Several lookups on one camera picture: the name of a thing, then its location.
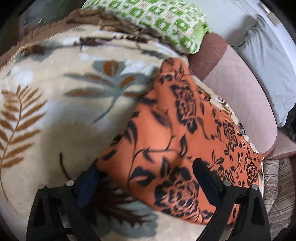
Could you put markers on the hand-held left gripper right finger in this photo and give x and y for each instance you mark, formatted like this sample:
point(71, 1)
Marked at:
point(208, 178)

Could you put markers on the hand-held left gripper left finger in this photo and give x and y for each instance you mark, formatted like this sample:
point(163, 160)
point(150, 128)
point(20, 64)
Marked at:
point(86, 186)

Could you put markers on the orange floral blouse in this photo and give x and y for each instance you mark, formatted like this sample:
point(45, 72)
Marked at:
point(161, 120)

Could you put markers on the leaf print blanket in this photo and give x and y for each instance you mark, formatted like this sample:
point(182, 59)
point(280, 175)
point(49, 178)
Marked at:
point(57, 127)

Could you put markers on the striped cushion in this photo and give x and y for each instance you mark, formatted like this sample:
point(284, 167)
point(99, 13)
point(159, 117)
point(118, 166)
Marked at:
point(279, 192)

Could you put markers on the pink cushion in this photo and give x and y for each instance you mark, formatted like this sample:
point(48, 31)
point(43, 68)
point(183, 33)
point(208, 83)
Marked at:
point(285, 146)

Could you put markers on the pink bolster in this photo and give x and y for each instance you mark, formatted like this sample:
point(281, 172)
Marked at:
point(240, 92)

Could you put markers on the dark fluffy cloth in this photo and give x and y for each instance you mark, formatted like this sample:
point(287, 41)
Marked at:
point(291, 128)

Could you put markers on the grey-blue pillow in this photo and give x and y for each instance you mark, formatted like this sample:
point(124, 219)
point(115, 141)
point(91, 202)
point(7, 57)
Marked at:
point(272, 69)

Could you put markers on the brown bed sheet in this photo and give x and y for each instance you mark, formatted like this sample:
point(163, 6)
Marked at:
point(69, 23)

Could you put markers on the green checked pillow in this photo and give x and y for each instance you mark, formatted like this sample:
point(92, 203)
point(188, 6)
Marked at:
point(161, 18)

